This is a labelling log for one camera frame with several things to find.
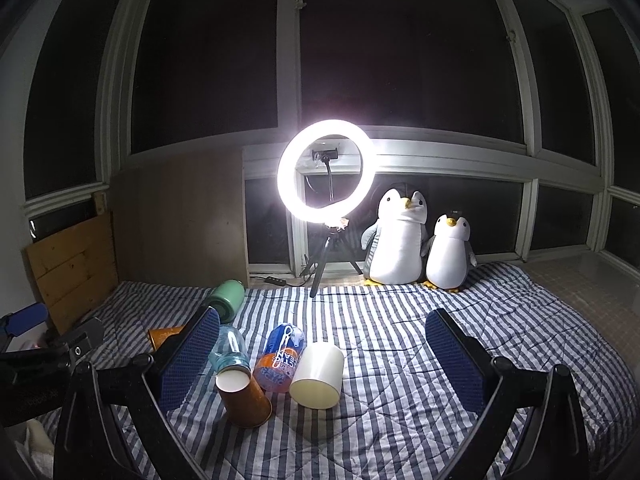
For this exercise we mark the wooden plank board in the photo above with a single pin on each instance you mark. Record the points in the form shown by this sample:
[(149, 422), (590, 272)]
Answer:
[(70, 265)]

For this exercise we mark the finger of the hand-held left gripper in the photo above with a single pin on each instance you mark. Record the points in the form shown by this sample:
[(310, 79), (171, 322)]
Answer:
[(25, 320)]

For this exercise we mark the brown paper cup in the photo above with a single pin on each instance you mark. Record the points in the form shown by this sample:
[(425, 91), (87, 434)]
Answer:
[(247, 405)]

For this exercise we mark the clear blue plastic bottle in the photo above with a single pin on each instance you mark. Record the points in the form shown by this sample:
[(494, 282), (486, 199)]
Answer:
[(230, 350)]

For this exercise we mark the white cup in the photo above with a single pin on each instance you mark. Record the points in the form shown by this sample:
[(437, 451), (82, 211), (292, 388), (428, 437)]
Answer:
[(320, 365)]

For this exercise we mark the orange cup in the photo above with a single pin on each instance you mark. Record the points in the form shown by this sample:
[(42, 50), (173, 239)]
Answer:
[(165, 335)]

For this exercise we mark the striped blanket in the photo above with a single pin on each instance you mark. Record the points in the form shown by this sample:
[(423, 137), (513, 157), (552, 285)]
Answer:
[(380, 410)]

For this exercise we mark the small penguin plush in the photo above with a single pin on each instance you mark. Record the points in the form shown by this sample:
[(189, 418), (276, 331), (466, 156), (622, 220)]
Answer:
[(450, 260)]

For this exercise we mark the white window frame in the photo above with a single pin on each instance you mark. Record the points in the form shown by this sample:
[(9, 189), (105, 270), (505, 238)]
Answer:
[(450, 160)]

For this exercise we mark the black tripod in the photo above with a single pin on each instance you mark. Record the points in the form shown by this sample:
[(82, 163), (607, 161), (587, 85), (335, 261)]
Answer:
[(320, 270)]

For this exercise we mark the black phone holder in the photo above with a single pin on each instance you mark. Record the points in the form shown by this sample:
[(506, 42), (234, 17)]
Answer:
[(325, 153)]

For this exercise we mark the large penguin plush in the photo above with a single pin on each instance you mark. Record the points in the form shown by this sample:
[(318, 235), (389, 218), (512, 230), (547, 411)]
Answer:
[(400, 245)]

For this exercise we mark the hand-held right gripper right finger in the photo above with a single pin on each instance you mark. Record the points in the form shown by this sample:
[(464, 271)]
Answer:
[(456, 360)]

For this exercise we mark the orange blue soda can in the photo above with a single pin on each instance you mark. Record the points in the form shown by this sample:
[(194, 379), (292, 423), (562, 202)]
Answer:
[(277, 365)]

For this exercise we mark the green insulated bottle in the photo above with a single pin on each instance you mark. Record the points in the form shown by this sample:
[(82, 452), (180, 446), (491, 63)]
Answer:
[(227, 297)]

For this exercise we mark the beige board panel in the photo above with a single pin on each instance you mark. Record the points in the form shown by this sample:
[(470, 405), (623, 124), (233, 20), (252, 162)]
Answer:
[(175, 220)]

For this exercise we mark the white cloth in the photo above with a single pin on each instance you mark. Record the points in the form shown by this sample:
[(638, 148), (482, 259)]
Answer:
[(40, 440)]

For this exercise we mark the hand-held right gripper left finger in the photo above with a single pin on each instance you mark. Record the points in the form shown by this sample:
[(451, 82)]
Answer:
[(187, 360)]

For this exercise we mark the black power strip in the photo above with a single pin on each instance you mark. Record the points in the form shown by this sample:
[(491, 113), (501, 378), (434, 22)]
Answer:
[(275, 280)]

